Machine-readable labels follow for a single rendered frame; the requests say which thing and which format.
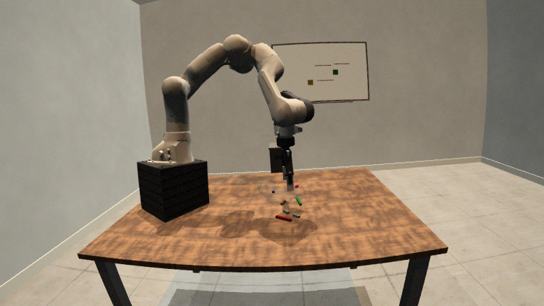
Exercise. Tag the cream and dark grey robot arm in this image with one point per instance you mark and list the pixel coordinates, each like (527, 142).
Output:
(286, 109)

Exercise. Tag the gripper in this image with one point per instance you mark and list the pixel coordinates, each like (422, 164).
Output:
(287, 160)

